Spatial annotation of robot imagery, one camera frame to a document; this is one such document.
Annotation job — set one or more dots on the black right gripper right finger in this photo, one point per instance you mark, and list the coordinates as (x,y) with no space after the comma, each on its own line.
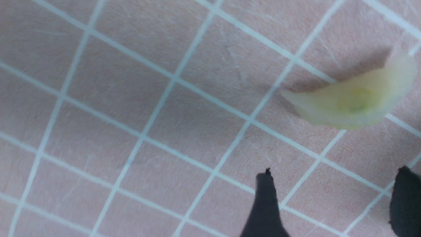
(405,205)

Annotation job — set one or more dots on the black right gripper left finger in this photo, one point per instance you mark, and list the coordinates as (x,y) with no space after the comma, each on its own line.
(264,219)

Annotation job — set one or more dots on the green dumpling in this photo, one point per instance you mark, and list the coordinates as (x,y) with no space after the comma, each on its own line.
(359,101)

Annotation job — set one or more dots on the pink checkered tablecloth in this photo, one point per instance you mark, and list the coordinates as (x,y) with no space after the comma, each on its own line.
(151,118)

